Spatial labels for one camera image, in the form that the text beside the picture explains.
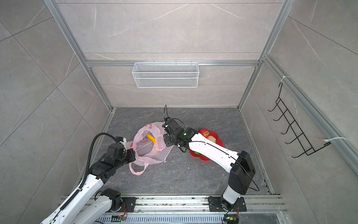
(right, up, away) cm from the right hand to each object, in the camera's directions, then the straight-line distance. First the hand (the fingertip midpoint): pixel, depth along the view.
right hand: (168, 136), depth 80 cm
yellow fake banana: (-13, -4, +17) cm, 22 cm away
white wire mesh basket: (-4, +43, +20) cm, 48 cm away
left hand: (-20, -7, 0) cm, 21 cm away
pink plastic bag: (-15, -9, +16) cm, 24 cm away
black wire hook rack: (+64, +3, -16) cm, 66 cm away
